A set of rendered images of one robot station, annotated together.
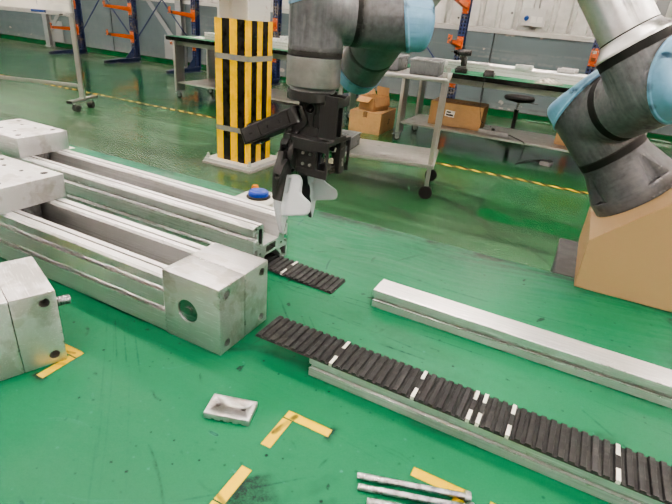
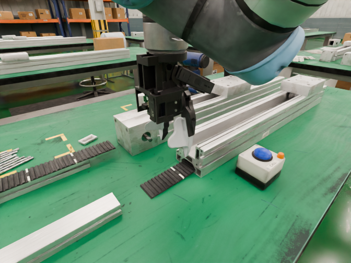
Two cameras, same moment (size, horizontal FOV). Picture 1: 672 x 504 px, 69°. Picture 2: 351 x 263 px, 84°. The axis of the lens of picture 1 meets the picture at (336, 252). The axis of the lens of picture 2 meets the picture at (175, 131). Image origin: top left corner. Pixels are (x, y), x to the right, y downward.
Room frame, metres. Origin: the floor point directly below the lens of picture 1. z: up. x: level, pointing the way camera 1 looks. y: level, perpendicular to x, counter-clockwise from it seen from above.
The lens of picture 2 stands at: (0.88, -0.27, 1.13)
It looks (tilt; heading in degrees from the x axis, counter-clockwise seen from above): 30 degrees down; 115
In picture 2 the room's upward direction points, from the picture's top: straight up
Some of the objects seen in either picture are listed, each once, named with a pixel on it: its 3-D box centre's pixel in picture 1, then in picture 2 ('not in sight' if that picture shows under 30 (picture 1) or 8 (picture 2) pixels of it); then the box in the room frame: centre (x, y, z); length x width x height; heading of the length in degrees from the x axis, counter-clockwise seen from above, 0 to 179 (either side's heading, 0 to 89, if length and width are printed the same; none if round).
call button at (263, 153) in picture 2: (258, 194); (262, 154); (0.91, 0.16, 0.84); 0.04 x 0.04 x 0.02
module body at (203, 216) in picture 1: (105, 190); (268, 114); (0.91, 0.47, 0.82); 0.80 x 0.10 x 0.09; 65
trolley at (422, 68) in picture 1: (377, 117); not in sight; (3.86, -0.23, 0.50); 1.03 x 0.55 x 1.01; 77
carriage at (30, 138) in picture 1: (21, 143); (301, 87); (1.02, 0.70, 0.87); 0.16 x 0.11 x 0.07; 65
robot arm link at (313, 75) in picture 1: (314, 74); (167, 38); (0.72, 0.05, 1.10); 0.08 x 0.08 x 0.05
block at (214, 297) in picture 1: (223, 292); (138, 132); (0.56, 0.15, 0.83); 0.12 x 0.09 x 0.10; 155
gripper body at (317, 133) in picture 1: (314, 133); (164, 85); (0.71, 0.05, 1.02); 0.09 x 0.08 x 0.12; 65
